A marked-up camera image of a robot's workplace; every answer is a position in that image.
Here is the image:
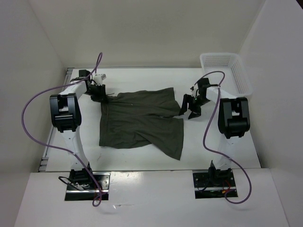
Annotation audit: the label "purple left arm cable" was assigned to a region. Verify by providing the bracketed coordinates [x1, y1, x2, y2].
[20, 52, 108, 207]

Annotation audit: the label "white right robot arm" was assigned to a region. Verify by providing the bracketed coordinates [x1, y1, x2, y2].
[179, 78, 250, 186]

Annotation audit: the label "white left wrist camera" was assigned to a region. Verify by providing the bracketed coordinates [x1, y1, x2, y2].
[92, 74, 107, 86]

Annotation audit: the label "white plastic basket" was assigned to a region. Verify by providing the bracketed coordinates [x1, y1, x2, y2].
[200, 52, 253, 97]

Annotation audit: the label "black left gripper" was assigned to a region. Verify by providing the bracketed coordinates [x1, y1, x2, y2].
[83, 83, 108, 104]

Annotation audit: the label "dark green shorts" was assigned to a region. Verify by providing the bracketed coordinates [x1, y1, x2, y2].
[99, 87, 184, 160]

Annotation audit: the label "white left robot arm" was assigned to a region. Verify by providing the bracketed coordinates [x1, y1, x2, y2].
[49, 70, 107, 189]

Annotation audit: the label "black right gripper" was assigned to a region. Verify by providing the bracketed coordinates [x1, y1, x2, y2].
[178, 93, 210, 119]

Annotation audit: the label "aluminium table edge rail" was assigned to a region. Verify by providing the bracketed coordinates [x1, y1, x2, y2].
[37, 67, 74, 173]

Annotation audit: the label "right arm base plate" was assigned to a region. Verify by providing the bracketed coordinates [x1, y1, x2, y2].
[192, 170, 238, 199]

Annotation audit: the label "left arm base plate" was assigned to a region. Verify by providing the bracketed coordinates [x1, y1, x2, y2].
[58, 172, 111, 201]

